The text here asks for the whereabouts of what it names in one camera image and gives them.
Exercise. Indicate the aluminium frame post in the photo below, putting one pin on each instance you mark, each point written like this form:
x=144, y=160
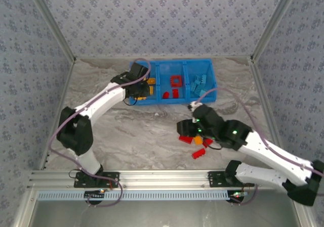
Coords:
x=51, y=22
x=274, y=22

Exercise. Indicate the aluminium frame leg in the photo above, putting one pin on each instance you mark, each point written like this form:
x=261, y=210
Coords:
x=305, y=219
x=22, y=217

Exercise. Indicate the red lego window frame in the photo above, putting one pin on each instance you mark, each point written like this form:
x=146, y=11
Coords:
x=172, y=81

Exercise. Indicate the small blue lego brick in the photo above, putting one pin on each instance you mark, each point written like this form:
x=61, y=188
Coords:
x=193, y=86

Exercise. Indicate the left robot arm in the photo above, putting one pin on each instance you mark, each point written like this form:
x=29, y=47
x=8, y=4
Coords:
x=101, y=103

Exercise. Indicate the small black controller board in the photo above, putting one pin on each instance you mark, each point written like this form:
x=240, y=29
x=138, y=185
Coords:
x=93, y=194
x=236, y=195

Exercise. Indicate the blue three-compartment plastic bin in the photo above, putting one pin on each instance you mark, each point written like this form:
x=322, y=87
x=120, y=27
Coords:
x=172, y=69

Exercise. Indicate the orange lego brick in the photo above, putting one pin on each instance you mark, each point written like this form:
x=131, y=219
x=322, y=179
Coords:
x=197, y=141

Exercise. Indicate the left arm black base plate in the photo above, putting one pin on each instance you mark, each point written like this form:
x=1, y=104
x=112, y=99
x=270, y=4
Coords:
x=114, y=177

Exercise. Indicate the small red sloped lego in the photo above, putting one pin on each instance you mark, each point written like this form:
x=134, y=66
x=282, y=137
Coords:
x=165, y=95

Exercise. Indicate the grey metal sheet panel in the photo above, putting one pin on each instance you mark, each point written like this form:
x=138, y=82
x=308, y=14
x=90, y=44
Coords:
x=162, y=214

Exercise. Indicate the large red lego brick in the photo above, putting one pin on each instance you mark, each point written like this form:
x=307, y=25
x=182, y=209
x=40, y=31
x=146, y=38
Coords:
x=186, y=139

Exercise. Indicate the aluminium mounting rail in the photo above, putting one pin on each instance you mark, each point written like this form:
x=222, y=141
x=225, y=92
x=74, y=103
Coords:
x=164, y=177

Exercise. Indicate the small red lego brick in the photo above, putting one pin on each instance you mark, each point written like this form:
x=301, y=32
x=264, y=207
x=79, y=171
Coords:
x=208, y=142

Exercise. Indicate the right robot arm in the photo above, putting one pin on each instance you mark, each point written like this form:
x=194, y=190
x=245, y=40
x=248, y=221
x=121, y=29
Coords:
x=273, y=156

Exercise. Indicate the red square lego brick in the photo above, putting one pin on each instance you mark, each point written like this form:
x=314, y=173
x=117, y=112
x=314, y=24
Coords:
x=175, y=93

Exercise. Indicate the red long lego brick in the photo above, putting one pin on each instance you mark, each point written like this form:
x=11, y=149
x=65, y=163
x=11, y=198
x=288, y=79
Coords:
x=198, y=153

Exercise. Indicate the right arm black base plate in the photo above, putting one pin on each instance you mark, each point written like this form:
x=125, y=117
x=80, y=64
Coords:
x=215, y=179

